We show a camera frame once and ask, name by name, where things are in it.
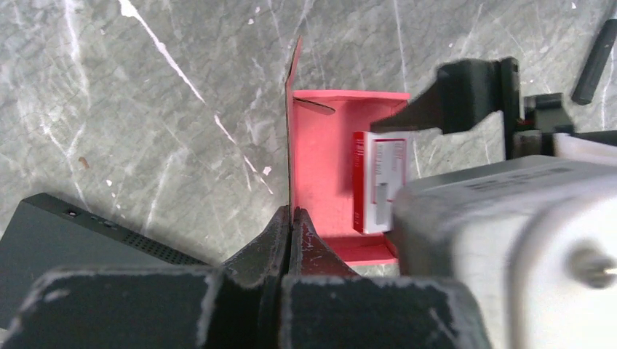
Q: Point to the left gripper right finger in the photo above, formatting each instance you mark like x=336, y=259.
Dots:
x=325, y=304

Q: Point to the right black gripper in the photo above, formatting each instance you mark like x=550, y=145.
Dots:
x=466, y=91

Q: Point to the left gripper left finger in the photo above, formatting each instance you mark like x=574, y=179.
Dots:
x=234, y=305

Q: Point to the small red white box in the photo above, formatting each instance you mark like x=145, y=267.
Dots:
x=379, y=172

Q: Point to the red cardboard paper box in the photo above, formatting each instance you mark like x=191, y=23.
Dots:
x=320, y=130

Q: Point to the black box near left arm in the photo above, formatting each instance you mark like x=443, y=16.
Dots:
x=46, y=232

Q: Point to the hammer with black handle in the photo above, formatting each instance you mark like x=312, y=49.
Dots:
x=589, y=78

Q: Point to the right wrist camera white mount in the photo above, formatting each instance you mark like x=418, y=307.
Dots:
x=533, y=238

